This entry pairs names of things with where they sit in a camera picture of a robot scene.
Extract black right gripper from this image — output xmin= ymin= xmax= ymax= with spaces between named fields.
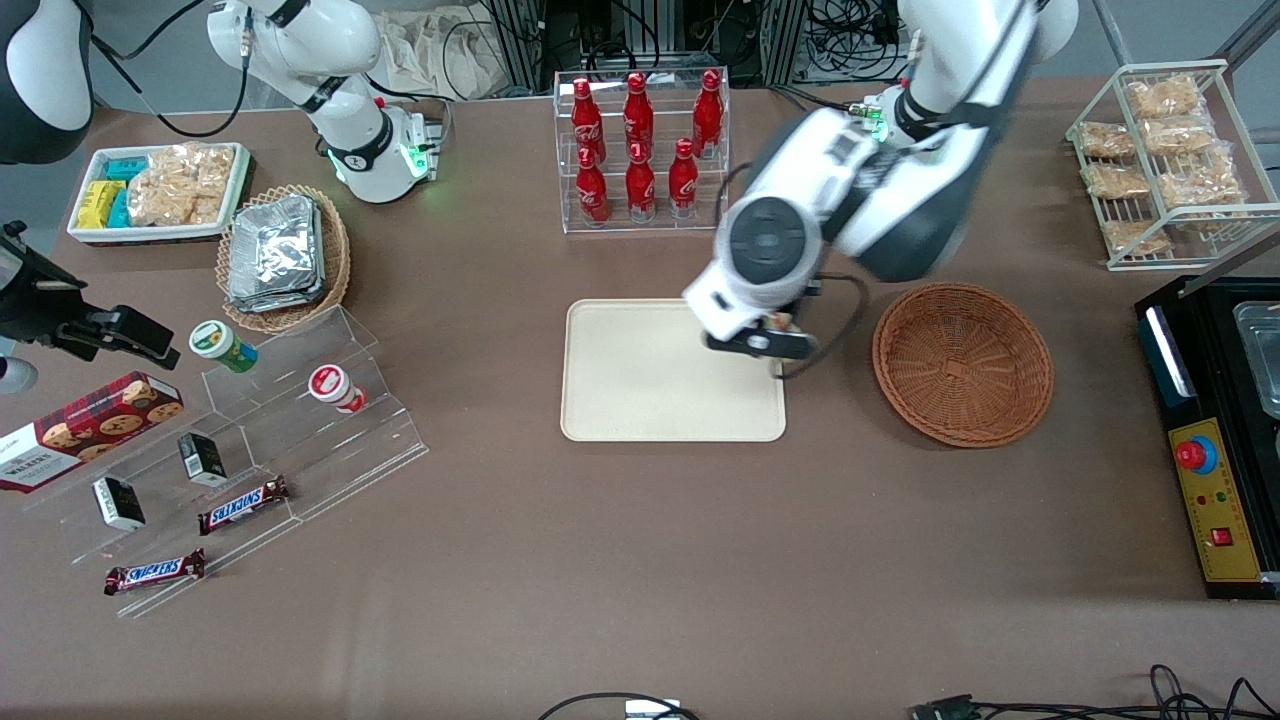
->
xmin=0 ymin=224 xmax=182 ymax=368

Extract white rectangular snack tray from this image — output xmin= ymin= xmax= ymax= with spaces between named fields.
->
xmin=67 ymin=142 xmax=253 ymax=246

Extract beige plastic tray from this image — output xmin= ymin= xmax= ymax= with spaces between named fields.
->
xmin=560 ymin=298 xmax=788 ymax=443

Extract brown empty-weave wicker basket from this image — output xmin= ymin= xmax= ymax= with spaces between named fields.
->
xmin=872 ymin=282 xmax=1055 ymax=449

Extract light wicker basket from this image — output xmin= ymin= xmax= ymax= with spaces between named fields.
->
xmin=216 ymin=184 xmax=352 ymax=335

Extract green lidded snack cup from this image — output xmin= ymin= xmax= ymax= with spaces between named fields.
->
xmin=189 ymin=320 xmax=259 ymax=375

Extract red tartan cookie box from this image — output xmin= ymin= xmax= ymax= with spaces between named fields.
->
xmin=0 ymin=371 xmax=185 ymax=494

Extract yellow snack packet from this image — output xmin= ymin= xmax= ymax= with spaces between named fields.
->
xmin=77 ymin=180 xmax=126 ymax=230

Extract small black box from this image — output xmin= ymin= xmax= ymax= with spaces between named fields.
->
xmin=92 ymin=476 xmax=147 ymax=532
xmin=177 ymin=432 xmax=229 ymax=488

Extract clear acrylic bottle rack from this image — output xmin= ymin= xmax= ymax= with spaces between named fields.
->
xmin=553 ymin=68 xmax=731 ymax=236

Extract clear bag of crackers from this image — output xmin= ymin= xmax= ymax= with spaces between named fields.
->
xmin=127 ymin=143 xmax=236 ymax=227

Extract silver foil package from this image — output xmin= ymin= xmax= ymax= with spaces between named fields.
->
xmin=226 ymin=195 xmax=327 ymax=314

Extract red cola bottle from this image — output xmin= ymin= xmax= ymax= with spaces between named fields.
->
xmin=667 ymin=138 xmax=700 ymax=220
xmin=625 ymin=143 xmax=658 ymax=223
xmin=571 ymin=78 xmax=607 ymax=166
xmin=692 ymin=69 xmax=725 ymax=159
xmin=576 ymin=148 xmax=611 ymax=227
xmin=623 ymin=72 xmax=656 ymax=161

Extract brown Snickers bar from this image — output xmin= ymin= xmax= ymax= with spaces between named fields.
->
xmin=197 ymin=476 xmax=291 ymax=536
xmin=104 ymin=548 xmax=207 ymax=597

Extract red lidded snack cup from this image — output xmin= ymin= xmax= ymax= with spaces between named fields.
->
xmin=307 ymin=365 xmax=368 ymax=414

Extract clear acrylic stepped stand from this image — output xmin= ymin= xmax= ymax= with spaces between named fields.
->
xmin=20 ymin=305 xmax=431 ymax=619

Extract clear bag of snacks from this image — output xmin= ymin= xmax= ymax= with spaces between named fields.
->
xmin=1142 ymin=116 xmax=1215 ymax=157
xmin=1158 ymin=148 xmax=1247 ymax=210
xmin=1083 ymin=162 xmax=1152 ymax=200
xmin=1127 ymin=75 xmax=1203 ymax=120
xmin=1102 ymin=219 xmax=1172 ymax=257
xmin=1079 ymin=121 xmax=1137 ymax=160

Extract black appliance with yellow panel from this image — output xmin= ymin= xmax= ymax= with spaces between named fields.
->
xmin=1135 ymin=275 xmax=1280 ymax=601

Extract beige crumpled cloth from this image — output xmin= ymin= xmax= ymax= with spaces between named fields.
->
xmin=378 ymin=8 xmax=506 ymax=101

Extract grey metal pole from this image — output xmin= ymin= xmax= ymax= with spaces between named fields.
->
xmin=1183 ymin=224 xmax=1280 ymax=293

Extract steel pan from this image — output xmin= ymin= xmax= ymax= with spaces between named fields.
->
xmin=1232 ymin=300 xmax=1280 ymax=421

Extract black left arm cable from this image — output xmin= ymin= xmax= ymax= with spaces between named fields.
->
xmin=778 ymin=273 xmax=872 ymax=382

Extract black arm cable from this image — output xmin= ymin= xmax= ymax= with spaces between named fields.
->
xmin=778 ymin=273 xmax=872 ymax=382
xmin=88 ymin=0 xmax=251 ymax=140

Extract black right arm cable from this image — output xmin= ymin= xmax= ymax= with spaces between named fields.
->
xmin=88 ymin=0 xmax=251 ymax=140

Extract white wire rack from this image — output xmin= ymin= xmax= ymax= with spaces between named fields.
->
xmin=1065 ymin=60 xmax=1280 ymax=273

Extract black cable with white plug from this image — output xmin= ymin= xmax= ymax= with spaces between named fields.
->
xmin=538 ymin=692 xmax=703 ymax=720

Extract aluminium frame rack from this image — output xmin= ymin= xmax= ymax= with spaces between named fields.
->
xmin=478 ymin=0 xmax=906 ymax=93

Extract black floor cables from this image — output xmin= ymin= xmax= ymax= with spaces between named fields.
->
xmin=972 ymin=664 xmax=1280 ymax=720

